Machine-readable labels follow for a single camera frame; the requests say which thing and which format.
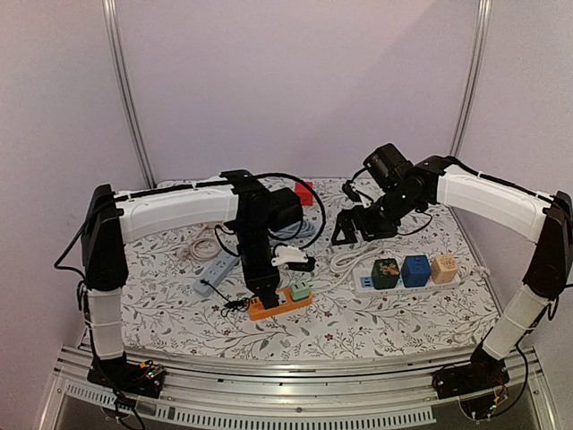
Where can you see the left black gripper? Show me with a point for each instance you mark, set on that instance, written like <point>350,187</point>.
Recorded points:
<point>257,280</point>

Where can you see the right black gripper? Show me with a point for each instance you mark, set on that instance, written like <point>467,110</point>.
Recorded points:
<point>370,222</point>

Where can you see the black power adapter with cable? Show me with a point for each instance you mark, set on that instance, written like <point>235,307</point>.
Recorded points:
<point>238,305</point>

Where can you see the orange power strip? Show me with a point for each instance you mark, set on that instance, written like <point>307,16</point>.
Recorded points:
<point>286,304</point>

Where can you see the green plug adapter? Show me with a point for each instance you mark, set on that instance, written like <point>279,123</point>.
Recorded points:
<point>300,292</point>

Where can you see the white multicolour power strip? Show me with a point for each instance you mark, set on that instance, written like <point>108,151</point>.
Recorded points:
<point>363,284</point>

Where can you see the dark green cube socket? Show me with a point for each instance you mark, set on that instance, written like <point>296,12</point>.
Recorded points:
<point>385,273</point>

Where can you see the blue cube socket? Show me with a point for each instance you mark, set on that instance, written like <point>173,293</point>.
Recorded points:
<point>415,271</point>

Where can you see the beige cube socket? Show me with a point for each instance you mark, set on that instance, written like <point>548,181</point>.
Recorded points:
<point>444,268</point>

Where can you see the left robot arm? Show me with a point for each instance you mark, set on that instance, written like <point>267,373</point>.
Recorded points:
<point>236,199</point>

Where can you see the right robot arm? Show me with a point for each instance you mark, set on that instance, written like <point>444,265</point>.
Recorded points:
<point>543,219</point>

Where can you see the light blue power strip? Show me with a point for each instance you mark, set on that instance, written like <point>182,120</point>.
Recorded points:
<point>212,276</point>

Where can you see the red cube socket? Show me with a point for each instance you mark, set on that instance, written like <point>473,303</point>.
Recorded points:
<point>304,193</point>

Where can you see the pink round power strip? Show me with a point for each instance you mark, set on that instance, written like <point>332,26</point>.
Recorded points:
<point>202,247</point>

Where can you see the floral table mat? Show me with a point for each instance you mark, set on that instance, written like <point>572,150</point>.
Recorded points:
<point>160,311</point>

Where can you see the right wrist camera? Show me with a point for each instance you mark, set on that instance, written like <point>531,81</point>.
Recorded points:
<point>358,192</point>

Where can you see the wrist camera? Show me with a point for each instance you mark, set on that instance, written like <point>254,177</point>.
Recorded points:
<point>358,192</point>
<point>293,257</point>

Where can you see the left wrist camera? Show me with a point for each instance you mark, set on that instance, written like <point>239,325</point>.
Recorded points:
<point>293,257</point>

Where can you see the front aluminium rail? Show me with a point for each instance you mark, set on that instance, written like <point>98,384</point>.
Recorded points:
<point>371,393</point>

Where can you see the right aluminium frame post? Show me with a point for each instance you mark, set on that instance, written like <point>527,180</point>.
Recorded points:
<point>478,48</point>

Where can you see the aluminium frame post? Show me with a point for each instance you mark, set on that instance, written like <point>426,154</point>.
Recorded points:
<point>478,48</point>
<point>111,20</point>

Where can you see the left aluminium frame post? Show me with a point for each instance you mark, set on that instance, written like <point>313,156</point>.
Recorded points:
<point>111,20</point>

